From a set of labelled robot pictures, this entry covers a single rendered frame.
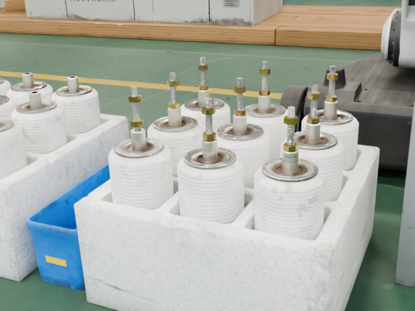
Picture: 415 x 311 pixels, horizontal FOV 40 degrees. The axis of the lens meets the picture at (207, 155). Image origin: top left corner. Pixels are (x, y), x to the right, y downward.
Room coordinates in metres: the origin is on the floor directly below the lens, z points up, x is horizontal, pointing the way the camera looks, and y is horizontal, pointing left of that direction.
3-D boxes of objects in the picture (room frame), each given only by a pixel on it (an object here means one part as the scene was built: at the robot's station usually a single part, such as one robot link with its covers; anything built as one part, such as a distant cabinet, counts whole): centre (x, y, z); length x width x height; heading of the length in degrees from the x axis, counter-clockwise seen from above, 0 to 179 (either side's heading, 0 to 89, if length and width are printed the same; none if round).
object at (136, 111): (0.80, 0.10, 0.31); 0.01 x 0.01 x 0.08
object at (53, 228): (0.94, 0.20, 0.06); 0.30 x 0.11 x 0.12; 156
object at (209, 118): (0.74, 0.00, 0.30); 0.01 x 0.01 x 0.08
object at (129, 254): (0.85, -0.05, 0.09); 0.39 x 0.39 x 0.18; 65
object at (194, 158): (0.74, 0.00, 0.25); 0.08 x 0.08 x 0.01
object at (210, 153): (0.74, 0.00, 0.26); 0.02 x 0.02 x 0.03
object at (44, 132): (1.03, 0.32, 0.16); 0.10 x 0.10 x 0.18
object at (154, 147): (0.80, 0.10, 0.25); 0.08 x 0.08 x 0.01
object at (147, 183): (0.80, 0.10, 0.16); 0.10 x 0.10 x 0.18
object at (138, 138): (0.80, 0.10, 0.26); 0.02 x 0.02 x 0.03
